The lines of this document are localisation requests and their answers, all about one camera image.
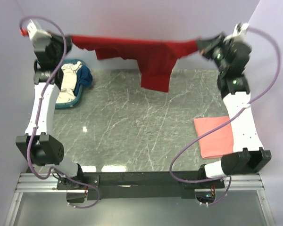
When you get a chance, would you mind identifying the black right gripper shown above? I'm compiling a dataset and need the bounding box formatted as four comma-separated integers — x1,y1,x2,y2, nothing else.
195,34,231,75

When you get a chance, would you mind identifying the red t shirt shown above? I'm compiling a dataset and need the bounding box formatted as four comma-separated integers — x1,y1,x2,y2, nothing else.
71,35,199,93

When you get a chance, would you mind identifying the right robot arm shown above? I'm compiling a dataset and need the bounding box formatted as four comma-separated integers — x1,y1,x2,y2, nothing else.
197,34,272,188

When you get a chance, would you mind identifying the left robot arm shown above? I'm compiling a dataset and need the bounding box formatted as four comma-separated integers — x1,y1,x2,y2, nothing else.
16,33,85,189

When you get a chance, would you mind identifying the cream white t shirt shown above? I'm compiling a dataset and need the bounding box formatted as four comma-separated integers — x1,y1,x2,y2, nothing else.
56,61,83,104

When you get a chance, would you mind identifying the blue t shirt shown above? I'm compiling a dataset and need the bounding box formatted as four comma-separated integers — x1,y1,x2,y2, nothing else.
74,65,93,96

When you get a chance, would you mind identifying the teal laundry basket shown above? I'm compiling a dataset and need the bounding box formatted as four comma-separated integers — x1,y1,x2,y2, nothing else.
55,58,93,109

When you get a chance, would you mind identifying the folded pink t shirt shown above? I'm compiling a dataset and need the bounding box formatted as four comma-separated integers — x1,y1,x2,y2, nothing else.
194,116,233,159

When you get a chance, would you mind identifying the black base beam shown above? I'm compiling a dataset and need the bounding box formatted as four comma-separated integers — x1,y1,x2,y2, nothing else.
56,171,226,203

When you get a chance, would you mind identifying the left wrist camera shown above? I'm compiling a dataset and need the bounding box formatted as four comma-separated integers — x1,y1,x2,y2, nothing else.
20,19,51,42

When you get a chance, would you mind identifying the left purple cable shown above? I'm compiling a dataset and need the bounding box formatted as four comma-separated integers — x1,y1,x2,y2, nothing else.
19,15,101,210

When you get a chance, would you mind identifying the purple cable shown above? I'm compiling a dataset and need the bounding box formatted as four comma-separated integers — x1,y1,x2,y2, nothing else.
19,15,101,210
169,26,283,208

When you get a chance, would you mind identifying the aluminium rail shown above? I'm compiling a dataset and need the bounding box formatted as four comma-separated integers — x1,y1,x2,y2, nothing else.
16,172,264,192

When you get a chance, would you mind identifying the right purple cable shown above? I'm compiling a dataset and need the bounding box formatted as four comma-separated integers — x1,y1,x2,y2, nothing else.
169,26,283,208

